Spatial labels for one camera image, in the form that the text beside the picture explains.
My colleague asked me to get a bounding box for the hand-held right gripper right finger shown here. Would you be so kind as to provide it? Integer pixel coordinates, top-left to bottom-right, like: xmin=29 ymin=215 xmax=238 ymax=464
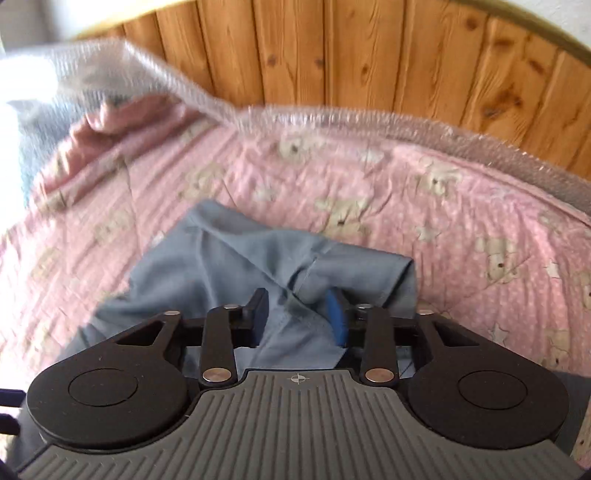
xmin=325 ymin=288 xmax=482 ymax=387

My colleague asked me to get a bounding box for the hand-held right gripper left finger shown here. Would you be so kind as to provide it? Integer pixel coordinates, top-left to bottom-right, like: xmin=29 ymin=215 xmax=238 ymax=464
xmin=111 ymin=288 xmax=270 ymax=387

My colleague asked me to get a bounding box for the grey-blue garment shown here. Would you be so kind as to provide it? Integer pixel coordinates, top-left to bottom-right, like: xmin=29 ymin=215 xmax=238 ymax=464
xmin=14 ymin=199 xmax=419 ymax=462

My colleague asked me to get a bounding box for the pink bear-print blanket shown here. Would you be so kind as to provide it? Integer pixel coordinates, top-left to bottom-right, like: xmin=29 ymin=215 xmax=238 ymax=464
xmin=0 ymin=95 xmax=591 ymax=376

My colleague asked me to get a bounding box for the clear bubble wrap sheet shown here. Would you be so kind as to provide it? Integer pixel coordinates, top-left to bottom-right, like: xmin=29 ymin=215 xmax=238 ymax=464
xmin=0 ymin=39 xmax=591 ymax=217

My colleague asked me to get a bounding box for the wooden panel headboard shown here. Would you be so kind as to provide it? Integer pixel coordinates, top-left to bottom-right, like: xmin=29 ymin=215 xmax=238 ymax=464
xmin=74 ymin=0 xmax=591 ymax=180

